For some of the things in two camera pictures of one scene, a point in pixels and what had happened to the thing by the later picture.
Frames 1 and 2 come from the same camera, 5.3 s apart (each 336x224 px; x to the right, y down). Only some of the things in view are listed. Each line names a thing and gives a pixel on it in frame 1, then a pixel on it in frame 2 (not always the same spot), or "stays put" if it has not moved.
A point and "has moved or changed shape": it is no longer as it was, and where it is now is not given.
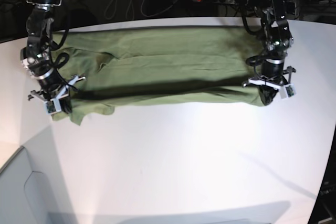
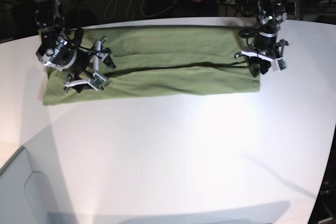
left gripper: (52, 88) -> (81, 65)
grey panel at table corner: (25, 198) stays put
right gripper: (273, 74) -> (265, 46)
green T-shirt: (132, 65) has moved or changed shape
